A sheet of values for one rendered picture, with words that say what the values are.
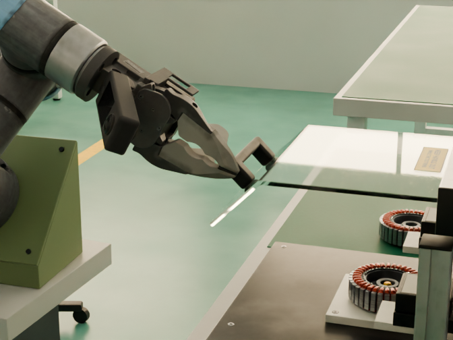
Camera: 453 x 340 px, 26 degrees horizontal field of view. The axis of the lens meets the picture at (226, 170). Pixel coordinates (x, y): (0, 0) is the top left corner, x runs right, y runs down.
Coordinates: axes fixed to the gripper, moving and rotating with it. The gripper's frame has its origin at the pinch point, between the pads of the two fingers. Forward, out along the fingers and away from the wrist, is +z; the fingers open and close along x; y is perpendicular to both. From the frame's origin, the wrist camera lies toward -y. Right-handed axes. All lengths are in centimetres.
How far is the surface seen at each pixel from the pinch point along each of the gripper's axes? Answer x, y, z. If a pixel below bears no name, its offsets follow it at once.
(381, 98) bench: 30, 165, 9
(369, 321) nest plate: 16.7, 21.6, 25.9
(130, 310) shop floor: 133, 162, -20
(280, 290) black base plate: 25.1, 30.0, 13.3
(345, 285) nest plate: 19.3, 32.3, 21.0
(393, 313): 3.9, 1.5, 25.1
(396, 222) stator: 19, 64, 24
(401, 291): 1.4, 2.3, 24.4
